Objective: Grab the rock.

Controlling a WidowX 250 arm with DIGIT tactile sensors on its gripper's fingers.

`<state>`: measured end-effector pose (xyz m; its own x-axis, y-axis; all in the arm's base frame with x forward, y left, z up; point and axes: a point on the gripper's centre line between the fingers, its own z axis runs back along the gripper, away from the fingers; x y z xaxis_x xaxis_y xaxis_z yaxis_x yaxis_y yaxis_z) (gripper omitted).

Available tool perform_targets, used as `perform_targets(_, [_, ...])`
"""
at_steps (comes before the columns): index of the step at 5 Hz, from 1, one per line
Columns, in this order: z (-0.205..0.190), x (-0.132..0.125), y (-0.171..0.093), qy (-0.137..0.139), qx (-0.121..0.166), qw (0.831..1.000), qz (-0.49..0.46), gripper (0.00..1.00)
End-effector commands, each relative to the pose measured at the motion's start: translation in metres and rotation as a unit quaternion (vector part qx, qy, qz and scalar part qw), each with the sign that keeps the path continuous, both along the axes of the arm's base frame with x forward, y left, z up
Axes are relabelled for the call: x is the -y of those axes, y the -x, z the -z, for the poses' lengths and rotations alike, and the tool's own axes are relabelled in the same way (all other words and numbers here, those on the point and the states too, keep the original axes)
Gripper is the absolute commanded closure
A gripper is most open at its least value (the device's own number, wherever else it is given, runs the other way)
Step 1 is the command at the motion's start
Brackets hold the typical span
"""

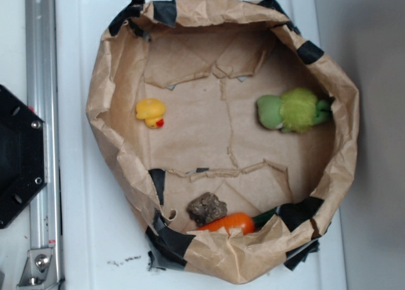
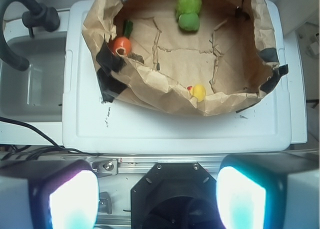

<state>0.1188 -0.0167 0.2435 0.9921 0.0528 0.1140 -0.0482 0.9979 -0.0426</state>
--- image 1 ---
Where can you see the brown grey rock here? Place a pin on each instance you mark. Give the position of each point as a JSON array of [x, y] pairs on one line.
[[206, 209]]

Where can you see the yellow rubber duck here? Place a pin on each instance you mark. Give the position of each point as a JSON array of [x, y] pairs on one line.
[[151, 111]]

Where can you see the brown paper bag bin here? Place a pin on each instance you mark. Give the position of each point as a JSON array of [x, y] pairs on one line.
[[209, 61]]

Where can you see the orange plastic carrot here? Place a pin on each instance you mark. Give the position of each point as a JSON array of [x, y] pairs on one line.
[[241, 221]]

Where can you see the green plush toy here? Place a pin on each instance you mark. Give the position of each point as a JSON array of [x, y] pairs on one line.
[[297, 110]]

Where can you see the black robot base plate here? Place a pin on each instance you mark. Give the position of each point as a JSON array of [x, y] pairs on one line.
[[23, 172]]

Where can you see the aluminium extrusion rail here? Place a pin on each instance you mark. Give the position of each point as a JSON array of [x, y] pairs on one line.
[[45, 209]]

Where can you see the metal corner bracket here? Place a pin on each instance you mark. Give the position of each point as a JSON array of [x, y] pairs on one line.
[[42, 270]]

